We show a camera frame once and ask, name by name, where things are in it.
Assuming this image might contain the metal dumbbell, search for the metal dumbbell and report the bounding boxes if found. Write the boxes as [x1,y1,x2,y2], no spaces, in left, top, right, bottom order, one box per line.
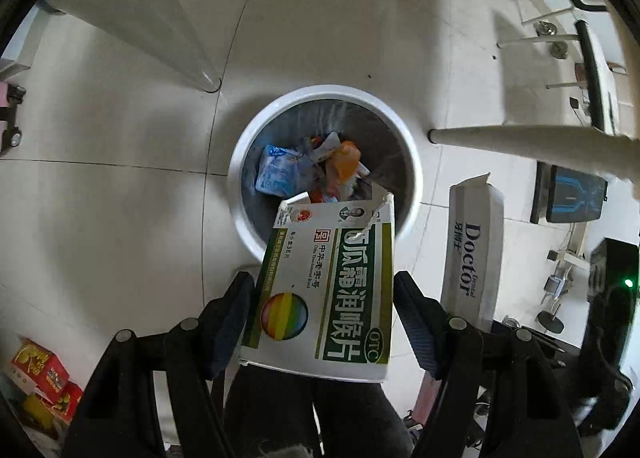
[532,20,571,59]

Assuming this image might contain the long white toothpaste box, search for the long white toothpaste box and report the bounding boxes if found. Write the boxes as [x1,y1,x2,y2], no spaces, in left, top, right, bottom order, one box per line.
[412,174,506,419]

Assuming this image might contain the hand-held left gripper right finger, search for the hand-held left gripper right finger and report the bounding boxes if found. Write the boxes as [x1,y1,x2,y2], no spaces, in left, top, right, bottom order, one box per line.
[393,270,583,458]

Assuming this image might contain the blue plastic packet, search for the blue plastic packet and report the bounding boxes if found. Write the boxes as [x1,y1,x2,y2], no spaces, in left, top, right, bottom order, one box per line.
[255,144,306,196]

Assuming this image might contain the white legged table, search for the white legged table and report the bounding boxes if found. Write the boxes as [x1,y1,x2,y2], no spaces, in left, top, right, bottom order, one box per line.
[42,0,640,199]

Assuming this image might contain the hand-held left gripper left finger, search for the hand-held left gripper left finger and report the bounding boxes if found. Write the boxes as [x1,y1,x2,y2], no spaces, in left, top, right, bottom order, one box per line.
[62,270,256,458]

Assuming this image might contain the green white medicine box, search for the green white medicine box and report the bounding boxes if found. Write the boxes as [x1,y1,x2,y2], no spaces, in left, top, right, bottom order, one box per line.
[237,188,396,384]

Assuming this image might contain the orange plastic packet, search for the orange plastic packet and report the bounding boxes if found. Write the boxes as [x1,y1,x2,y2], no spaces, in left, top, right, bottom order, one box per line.
[327,139,363,184]

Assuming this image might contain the white padded chair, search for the white padded chair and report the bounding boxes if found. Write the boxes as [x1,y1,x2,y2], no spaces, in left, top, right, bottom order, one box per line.
[495,3,631,139]

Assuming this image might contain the white round trash bin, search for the white round trash bin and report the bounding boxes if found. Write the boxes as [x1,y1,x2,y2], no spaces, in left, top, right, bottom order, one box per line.
[227,84,423,259]

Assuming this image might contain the black board blue lines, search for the black board blue lines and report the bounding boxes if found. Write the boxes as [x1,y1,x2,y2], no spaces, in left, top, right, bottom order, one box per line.
[530,162,610,225]

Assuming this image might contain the person's leg dark trousers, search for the person's leg dark trousers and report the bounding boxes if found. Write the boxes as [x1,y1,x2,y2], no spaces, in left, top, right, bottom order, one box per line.
[220,365,416,458]

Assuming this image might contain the red yellow snack box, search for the red yellow snack box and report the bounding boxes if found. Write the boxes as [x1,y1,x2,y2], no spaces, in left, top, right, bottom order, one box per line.
[10,338,71,401]
[50,380,84,426]

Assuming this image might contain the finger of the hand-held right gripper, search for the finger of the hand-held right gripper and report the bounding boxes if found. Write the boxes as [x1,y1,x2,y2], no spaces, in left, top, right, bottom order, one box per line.
[532,332,583,364]

